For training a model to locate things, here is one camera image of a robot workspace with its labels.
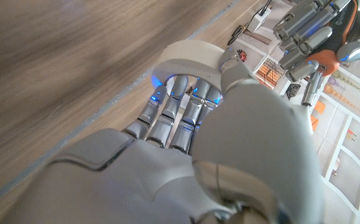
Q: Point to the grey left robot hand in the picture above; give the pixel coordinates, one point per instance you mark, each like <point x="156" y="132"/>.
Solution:
<point x="304" y="21"/>

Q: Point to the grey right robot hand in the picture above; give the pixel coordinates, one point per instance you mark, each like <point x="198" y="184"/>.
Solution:
<point x="245" y="140"/>

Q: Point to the white masking tape roll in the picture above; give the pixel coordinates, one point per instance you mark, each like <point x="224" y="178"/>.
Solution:
<point x="189" y="56"/>

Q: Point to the white power strip box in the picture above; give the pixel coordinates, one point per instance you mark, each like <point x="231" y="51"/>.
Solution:
<point x="259" y="19"/>

